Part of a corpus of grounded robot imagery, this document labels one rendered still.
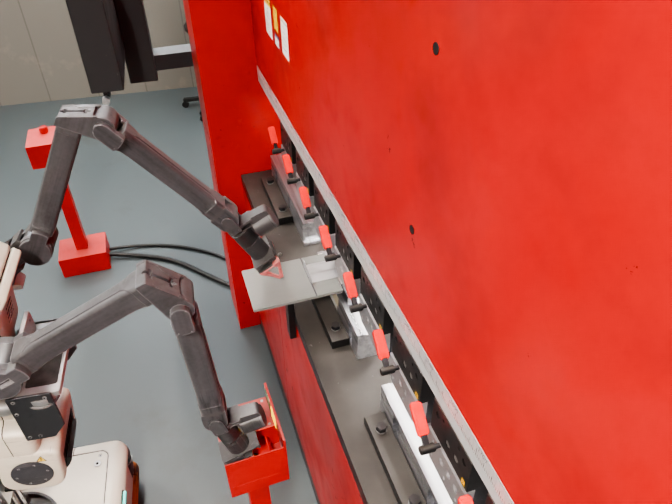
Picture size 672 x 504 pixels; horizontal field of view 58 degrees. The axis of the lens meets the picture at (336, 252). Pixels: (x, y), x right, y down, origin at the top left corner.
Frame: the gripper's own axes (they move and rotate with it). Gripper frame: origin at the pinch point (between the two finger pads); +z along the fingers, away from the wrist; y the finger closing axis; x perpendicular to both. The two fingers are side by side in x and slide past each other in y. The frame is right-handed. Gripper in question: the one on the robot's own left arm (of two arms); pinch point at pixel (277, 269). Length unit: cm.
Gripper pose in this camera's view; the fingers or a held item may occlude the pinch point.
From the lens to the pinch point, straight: 177.7
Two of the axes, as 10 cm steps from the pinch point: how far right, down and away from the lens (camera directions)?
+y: -3.1, -6.0, 7.4
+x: -8.2, 5.6, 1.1
